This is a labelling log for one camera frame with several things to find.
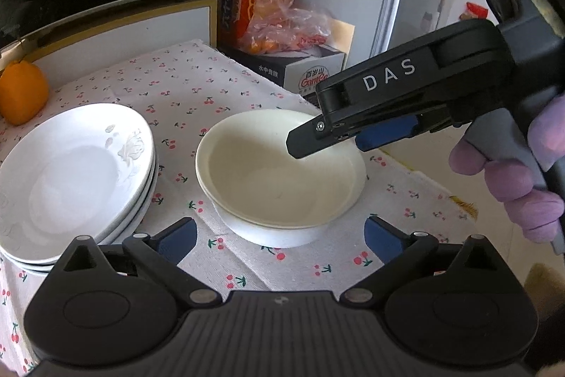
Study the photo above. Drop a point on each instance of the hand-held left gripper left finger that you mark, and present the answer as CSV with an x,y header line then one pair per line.
x,y
176,238

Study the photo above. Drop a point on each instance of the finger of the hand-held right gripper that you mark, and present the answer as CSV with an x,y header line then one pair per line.
x,y
384,134
397,90

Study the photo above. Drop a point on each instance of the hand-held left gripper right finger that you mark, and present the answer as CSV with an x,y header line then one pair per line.
x,y
384,238

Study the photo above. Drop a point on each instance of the large white bowl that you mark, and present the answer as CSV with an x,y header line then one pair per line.
x,y
265,236

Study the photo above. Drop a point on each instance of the white floral plate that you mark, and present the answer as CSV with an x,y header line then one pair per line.
x,y
70,182

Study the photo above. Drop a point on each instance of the person's right hand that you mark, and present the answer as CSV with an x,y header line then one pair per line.
x,y
521,191

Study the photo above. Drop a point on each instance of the brown cardboard sheet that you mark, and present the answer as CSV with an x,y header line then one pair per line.
x,y
344,45

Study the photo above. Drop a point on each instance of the white cardboard box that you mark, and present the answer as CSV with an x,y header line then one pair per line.
x,y
304,68

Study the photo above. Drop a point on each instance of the plastic bag of oranges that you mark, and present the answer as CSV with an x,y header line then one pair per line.
x,y
287,23

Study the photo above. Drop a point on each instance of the cherry print tablecloth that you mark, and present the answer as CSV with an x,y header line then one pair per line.
x,y
176,94

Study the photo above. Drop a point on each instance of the orange without leaves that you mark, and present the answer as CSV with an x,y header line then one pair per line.
x,y
22,92

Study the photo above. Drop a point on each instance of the wooden microwave stand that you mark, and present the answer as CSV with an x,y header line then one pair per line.
x,y
132,23

